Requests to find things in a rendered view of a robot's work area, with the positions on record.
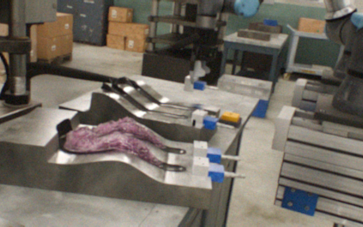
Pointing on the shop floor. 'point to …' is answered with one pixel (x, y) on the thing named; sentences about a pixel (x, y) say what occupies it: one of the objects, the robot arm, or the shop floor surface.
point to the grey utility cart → (295, 53)
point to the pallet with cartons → (55, 40)
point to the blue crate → (261, 108)
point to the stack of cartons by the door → (126, 31)
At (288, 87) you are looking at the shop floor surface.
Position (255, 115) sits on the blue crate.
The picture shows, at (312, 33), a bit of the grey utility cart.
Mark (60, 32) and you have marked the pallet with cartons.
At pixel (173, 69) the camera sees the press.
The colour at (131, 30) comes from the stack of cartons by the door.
